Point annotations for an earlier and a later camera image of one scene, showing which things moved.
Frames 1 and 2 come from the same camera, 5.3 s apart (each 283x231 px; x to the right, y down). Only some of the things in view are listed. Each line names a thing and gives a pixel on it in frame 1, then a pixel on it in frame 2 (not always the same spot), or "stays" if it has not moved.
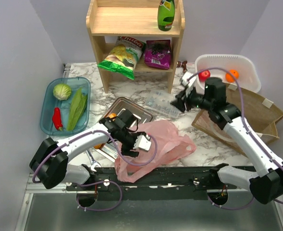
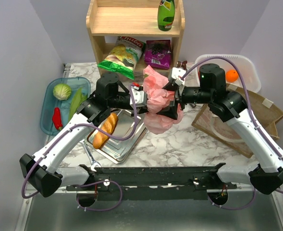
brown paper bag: [263, 115] stays
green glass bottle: [166, 15] stays
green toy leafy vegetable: [79, 105] stays
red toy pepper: [56, 119] stays
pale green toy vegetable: [62, 91] stays
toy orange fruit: [229, 78] stays
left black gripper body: [128, 144] → [139, 109]
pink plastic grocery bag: [167, 144] → [158, 101]
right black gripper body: [194, 100] → [177, 98]
